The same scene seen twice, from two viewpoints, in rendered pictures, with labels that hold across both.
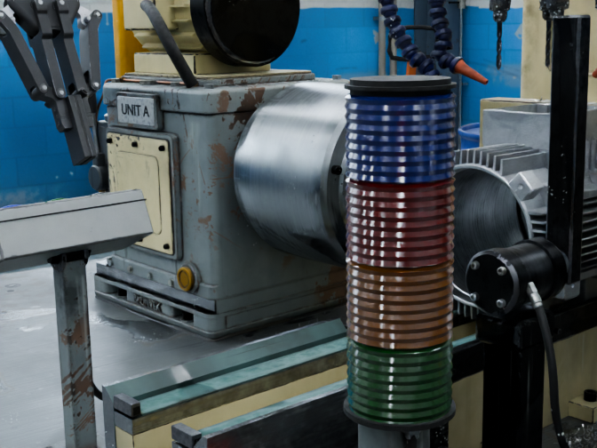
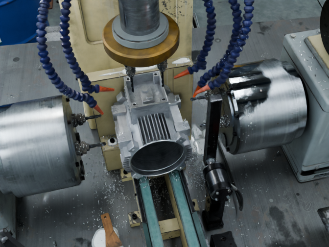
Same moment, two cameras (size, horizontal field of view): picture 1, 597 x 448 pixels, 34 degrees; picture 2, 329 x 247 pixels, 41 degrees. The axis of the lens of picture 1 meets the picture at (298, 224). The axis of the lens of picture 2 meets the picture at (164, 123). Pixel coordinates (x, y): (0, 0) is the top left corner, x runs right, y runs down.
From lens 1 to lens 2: 1.07 m
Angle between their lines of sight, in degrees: 62
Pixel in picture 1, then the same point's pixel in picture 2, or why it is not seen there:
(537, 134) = (160, 109)
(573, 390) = not seen: hidden behind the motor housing
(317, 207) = (74, 181)
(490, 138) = (136, 115)
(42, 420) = not seen: outside the picture
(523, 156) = (167, 124)
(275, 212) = (42, 190)
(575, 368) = not seen: hidden behind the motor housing
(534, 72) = (80, 45)
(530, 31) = (74, 30)
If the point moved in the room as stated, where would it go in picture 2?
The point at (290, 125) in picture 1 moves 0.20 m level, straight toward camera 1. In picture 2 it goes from (35, 158) to (104, 191)
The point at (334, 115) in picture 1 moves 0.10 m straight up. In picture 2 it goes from (60, 143) to (52, 117)
